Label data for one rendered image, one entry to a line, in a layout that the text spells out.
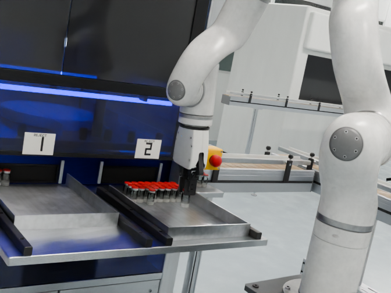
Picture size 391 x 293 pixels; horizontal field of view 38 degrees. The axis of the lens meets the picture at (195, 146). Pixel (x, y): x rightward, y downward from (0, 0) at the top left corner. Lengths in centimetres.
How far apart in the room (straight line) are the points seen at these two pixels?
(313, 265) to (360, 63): 43
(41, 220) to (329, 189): 65
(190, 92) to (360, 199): 43
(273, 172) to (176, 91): 101
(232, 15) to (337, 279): 62
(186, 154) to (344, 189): 41
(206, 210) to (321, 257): 55
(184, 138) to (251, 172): 79
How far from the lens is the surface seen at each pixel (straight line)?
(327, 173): 116
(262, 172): 218
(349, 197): 117
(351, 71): 119
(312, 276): 124
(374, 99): 123
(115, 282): 184
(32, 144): 156
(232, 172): 208
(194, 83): 127
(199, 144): 135
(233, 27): 130
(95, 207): 154
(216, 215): 164
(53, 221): 136
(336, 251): 121
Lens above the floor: 136
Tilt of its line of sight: 10 degrees down
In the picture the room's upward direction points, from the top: 10 degrees clockwise
